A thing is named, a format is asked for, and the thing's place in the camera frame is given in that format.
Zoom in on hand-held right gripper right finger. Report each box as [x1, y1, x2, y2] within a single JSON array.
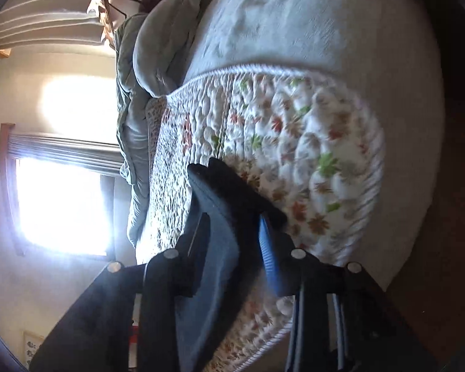
[[258, 215, 442, 372]]

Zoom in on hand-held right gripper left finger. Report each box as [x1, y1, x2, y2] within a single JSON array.
[[29, 213, 210, 372]]

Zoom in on black pants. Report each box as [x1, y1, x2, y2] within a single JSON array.
[[187, 158, 288, 372]]

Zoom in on floral quilted bedspread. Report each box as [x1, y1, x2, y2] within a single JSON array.
[[134, 66, 386, 372]]

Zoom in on wood-framed window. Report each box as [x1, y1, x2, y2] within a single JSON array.
[[1, 123, 116, 257]]

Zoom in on grey window curtain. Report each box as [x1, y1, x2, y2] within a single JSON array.
[[8, 132, 122, 181]]

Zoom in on bed with grey mattress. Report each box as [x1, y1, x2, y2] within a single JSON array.
[[134, 0, 447, 372]]

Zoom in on blue-grey duvet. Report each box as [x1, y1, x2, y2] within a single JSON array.
[[114, 0, 219, 249]]

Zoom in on beige pleated curtain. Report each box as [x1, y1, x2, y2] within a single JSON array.
[[0, 0, 108, 48]]

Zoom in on framed wall picture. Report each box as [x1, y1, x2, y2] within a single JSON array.
[[22, 330, 46, 370]]

